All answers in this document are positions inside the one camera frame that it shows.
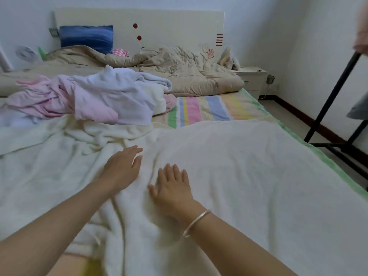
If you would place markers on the black wall plug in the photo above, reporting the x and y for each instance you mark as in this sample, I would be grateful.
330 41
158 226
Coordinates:
270 79

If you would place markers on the green bottle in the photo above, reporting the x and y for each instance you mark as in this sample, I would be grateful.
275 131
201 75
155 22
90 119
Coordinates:
42 54

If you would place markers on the blue pillow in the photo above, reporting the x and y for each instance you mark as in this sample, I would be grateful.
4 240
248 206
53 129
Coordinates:
86 38

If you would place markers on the wall switch plate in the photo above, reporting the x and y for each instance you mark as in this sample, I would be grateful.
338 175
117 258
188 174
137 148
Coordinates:
54 32

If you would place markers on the black clothes rack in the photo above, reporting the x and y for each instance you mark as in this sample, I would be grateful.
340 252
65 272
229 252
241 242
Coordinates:
330 100

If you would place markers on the cream plush toy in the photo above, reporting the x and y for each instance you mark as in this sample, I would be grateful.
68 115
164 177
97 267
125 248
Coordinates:
229 59

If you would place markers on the white headboard with red dots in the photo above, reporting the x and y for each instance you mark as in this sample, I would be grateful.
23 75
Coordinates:
172 28

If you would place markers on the person's left forearm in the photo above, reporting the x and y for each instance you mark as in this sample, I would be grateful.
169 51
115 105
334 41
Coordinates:
52 232

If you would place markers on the small white desk fan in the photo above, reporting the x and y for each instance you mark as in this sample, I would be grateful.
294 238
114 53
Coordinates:
26 54

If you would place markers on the person's right hand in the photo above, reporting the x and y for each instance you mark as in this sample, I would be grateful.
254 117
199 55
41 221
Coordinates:
172 195

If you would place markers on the person's right forearm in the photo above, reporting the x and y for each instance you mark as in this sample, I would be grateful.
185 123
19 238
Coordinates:
236 253

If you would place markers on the pink hanging garment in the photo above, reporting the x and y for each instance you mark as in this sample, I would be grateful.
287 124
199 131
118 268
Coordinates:
362 25

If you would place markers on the dark brown baseboard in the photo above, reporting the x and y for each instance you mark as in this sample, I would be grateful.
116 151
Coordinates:
299 117

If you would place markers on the white nightstand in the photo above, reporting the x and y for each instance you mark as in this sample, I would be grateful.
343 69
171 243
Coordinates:
253 80

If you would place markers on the pink patterned pillow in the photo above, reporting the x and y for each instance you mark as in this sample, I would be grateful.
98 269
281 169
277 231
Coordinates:
120 52

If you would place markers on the cream fleece blanket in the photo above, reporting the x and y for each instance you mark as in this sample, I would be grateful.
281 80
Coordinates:
156 100

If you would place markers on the beige quilt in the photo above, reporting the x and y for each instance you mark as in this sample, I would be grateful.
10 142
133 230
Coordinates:
190 69

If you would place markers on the person's left hand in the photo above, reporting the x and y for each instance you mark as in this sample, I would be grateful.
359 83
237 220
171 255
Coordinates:
122 168

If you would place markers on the striped pastel bed sheet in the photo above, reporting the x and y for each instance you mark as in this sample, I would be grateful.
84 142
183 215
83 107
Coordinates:
218 106

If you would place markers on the cream white towel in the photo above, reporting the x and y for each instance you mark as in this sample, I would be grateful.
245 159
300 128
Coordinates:
259 186

